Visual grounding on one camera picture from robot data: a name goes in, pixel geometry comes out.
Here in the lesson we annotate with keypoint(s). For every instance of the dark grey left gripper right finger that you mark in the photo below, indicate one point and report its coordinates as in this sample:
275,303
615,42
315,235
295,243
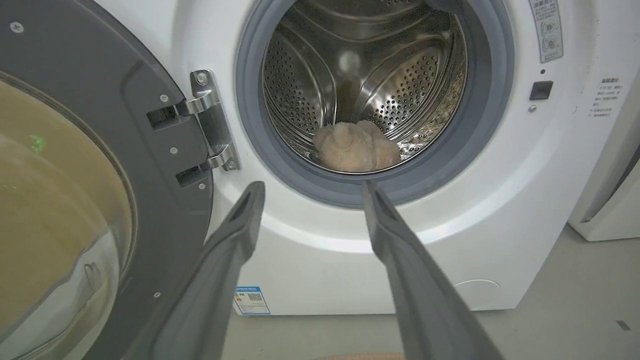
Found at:
425,300

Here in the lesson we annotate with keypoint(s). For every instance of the white front-load washing machine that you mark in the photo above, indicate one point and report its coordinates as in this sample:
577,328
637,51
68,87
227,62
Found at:
490,210

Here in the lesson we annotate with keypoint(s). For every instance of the blue energy label sticker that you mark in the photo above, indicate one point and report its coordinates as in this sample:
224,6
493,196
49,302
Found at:
252,300

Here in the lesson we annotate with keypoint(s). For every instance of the grey washing machine door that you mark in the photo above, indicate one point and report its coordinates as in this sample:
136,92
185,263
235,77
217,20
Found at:
75,200

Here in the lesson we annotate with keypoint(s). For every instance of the grey instruction sticker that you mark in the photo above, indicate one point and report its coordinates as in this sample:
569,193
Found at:
547,29

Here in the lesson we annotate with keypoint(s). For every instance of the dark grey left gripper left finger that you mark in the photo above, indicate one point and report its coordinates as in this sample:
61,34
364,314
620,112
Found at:
210,295

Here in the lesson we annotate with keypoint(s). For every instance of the chrome door hinge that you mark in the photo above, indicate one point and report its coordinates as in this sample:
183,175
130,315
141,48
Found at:
212,122

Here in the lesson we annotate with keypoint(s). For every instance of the beige plush toy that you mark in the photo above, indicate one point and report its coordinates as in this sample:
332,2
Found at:
357,147

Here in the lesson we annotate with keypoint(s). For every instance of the white appliance beside washer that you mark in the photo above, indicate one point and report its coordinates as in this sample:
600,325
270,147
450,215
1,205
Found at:
612,195

